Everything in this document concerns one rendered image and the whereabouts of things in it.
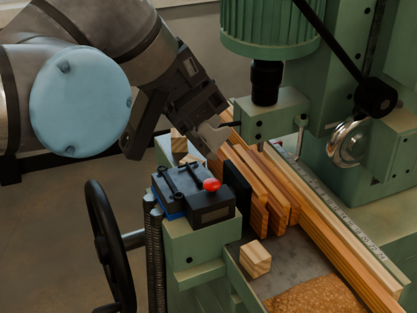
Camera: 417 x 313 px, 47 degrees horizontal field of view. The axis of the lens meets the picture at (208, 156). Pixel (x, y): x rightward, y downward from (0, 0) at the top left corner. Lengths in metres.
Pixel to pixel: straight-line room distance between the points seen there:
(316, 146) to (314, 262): 0.37
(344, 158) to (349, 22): 0.25
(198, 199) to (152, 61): 0.29
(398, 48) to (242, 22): 0.27
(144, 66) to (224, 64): 1.92
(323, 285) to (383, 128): 0.30
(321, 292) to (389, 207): 0.43
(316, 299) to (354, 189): 0.37
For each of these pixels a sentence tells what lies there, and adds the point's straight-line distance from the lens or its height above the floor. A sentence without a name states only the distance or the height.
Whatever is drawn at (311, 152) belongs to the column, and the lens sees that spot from 1.19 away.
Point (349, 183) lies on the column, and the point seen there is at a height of 0.87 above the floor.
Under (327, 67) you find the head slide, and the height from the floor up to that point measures 1.16.
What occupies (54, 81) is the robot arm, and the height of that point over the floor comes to 1.38.
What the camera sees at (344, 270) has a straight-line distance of 0.85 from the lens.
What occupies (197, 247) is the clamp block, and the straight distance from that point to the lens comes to 0.85.
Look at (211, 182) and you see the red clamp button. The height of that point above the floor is 1.02.
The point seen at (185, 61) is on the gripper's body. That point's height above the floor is 1.27.
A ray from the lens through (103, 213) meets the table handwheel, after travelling 0.89.
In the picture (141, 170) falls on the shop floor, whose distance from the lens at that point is 2.47.
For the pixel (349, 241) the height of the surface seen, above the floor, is 0.95.
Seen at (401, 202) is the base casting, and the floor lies 0.80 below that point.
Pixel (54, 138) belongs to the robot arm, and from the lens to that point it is 0.39.
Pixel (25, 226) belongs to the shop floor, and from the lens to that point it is 2.30.
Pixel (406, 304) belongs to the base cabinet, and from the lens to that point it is 1.39.
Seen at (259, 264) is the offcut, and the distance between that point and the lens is 0.81.
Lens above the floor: 1.56
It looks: 38 degrees down
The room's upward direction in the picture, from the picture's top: straight up
